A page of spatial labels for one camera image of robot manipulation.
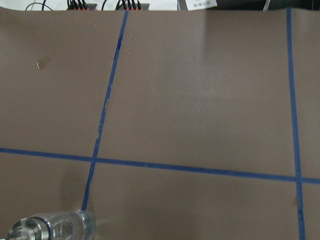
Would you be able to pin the clear glass sauce bottle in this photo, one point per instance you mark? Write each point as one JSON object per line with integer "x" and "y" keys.
{"x": 68, "y": 225}

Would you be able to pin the black box with label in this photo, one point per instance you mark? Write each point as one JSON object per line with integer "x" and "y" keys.
{"x": 195, "y": 5}

